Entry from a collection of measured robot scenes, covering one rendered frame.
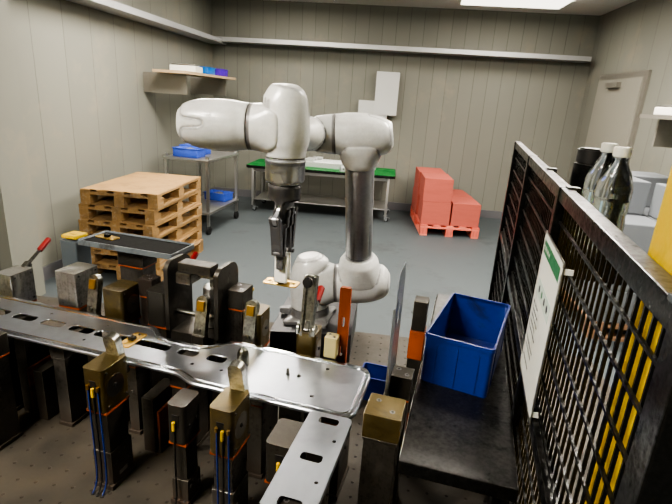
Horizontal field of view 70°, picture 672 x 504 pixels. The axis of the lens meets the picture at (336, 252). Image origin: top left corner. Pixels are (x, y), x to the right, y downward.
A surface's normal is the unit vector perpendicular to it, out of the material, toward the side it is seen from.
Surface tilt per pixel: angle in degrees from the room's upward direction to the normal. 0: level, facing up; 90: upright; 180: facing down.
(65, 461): 0
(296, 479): 0
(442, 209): 90
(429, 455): 0
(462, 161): 90
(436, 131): 90
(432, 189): 90
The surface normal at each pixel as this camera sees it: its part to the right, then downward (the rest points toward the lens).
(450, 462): 0.06, -0.95
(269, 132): -0.14, 0.32
